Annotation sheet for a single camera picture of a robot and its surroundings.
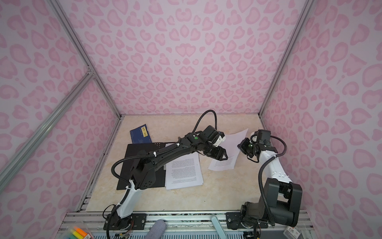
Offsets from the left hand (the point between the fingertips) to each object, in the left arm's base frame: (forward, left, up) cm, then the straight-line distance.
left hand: (225, 155), depth 81 cm
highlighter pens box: (-32, +73, -12) cm, 81 cm away
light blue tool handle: (-32, +6, -10) cm, 34 cm away
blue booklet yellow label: (+25, +56, -13) cm, 62 cm away
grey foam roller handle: (-32, +35, -11) cm, 48 cm away
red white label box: (-34, -27, -11) cm, 45 cm away
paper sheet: (-3, +24, -15) cm, 28 cm away
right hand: (+8, -9, 0) cm, 11 cm away
